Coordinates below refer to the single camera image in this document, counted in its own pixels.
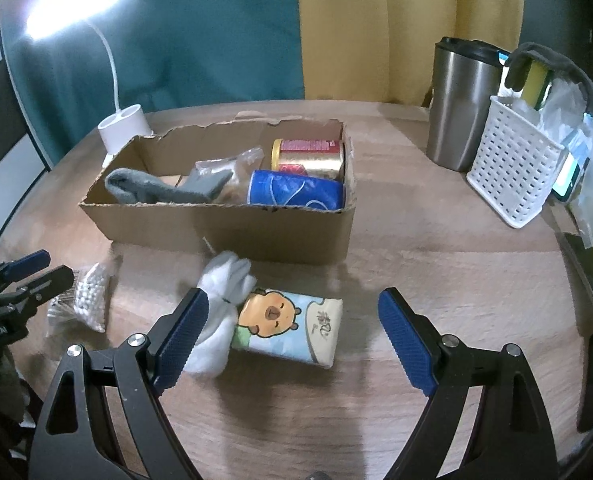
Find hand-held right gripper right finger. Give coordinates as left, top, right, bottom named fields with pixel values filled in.
left=377, top=287, right=559, bottom=480

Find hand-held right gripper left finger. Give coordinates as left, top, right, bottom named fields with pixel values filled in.
left=29, top=287, right=210, bottom=480

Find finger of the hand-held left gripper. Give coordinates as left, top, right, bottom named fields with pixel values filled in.
left=0, top=249, right=51, bottom=287
left=4, top=265, right=76, bottom=312

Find bag of cotton swabs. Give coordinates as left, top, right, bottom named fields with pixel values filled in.
left=46, top=259, right=122, bottom=336

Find white socks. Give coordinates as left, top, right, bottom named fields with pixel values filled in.
left=184, top=251, right=254, bottom=376

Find cartoon print tissue pack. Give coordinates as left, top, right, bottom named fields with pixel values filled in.
left=230, top=287, right=343, bottom=368

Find grey socks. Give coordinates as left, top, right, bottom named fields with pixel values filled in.
left=105, top=167, right=234, bottom=206

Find cardboard box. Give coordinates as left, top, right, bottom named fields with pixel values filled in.
left=79, top=112, right=357, bottom=266

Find clear snack bag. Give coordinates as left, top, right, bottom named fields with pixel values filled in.
left=195, top=146, right=264, bottom=206

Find blue tissue pack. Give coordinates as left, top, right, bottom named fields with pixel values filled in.
left=247, top=170, right=346, bottom=211

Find red and gold can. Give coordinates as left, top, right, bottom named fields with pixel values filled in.
left=270, top=138, right=347, bottom=181

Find white desk lamp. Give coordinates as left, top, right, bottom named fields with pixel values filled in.
left=24, top=0, right=156, bottom=168

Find white plastic basket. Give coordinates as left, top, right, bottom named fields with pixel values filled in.
left=466, top=95, right=566, bottom=229

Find phone with lit screen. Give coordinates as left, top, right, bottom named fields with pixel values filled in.
left=551, top=152, right=589, bottom=203

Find stainless steel tumbler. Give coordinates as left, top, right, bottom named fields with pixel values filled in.
left=426, top=36, right=509, bottom=173

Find clear plastic bag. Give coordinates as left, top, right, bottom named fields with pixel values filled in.
left=541, top=80, right=593, bottom=241

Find teal curtain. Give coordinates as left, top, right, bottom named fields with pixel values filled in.
left=0, top=0, right=307, bottom=161

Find yellow sponge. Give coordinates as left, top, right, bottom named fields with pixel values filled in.
left=519, top=60, right=557, bottom=111

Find yellow curtain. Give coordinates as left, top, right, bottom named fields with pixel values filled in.
left=294, top=0, right=532, bottom=108

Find grey cloth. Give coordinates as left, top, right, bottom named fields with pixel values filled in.
left=505, top=42, right=593, bottom=106

